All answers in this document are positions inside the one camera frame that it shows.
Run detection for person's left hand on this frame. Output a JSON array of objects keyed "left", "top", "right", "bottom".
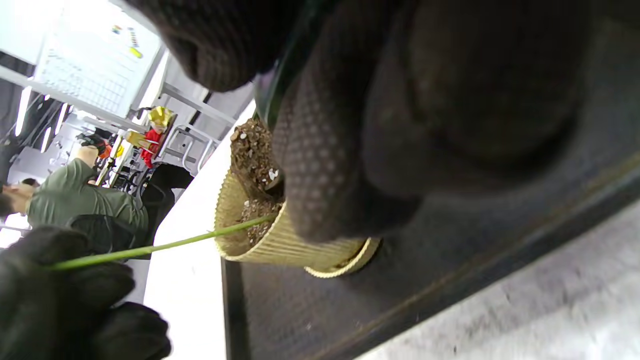
[{"left": 0, "top": 226, "right": 172, "bottom": 360}]

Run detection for person's right hand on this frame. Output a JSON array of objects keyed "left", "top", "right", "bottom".
[{"left": 125, "top": 0, "right": 601, "bottom": 243}]

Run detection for red artificial rose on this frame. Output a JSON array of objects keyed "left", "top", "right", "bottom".
[{"left": 50, "top": 215, "right": 278, "bottom": 271}]

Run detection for green plastic garden scoop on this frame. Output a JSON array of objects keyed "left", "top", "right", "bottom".
[{"left": 230, "top": 0, "right": 331, "bottom": 201}]

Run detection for brown potting mix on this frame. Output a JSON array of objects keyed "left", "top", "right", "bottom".
[{"left": 230, "top": 117, "right": 286, "bottom": 248}]

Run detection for black swivel chair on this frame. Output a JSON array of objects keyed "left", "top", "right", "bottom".
[{"left": 70, "top": 164, "right": 195, "bottom": 261}]

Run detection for dark brown plastic tray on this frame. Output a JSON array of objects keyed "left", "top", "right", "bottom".
[{"left": 220, "top": 0, "right": 640, "bottom": 360}]

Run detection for red and yellow figure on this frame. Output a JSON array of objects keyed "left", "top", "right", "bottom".
[{"left": 125, "top": 106, "right": 176, "bottom": 169}]

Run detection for white metal rack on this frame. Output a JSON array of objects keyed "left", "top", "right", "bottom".
[{"left": 160, "top": 82, "right": 236, "bottom": 171}]

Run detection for gold ribbed flower pot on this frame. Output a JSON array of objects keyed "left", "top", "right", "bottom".
[{"left": 214, "top": 170, "right": 382, "bottom": 279}]

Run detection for white poster board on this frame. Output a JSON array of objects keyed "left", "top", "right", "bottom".
[{"left": 32, "top": 0, "right": 163, "bottom": 118}]

